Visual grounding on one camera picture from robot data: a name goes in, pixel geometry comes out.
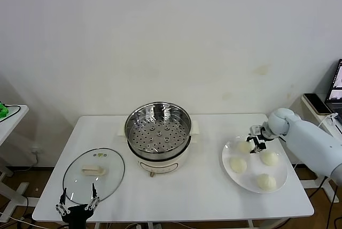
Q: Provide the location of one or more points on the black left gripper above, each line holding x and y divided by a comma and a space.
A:
77, 214

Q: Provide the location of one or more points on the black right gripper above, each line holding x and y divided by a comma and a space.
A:
262, 132

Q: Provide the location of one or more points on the white steamed baozi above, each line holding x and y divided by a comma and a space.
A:
270, 158
266, 182
243, 147
237, 164

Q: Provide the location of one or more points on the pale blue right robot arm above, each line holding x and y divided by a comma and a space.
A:
307, 138

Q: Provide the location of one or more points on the perforated steel steamer basket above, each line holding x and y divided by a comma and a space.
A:
160, 132

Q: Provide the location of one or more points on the white round plate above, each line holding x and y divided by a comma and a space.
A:
248, 176

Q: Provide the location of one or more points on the round glass pot lid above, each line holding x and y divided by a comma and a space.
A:
109, 159

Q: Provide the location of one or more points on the dark smartphone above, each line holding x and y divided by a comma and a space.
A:
316, 103

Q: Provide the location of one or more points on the cream electric cooker pot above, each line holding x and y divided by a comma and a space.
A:
157, 167

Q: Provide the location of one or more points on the open black laptop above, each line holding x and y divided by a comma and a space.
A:
337, 79

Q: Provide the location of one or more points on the green plastic bottle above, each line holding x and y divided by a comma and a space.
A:
2, 111

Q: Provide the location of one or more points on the white wall socket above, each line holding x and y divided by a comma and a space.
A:
34, 151

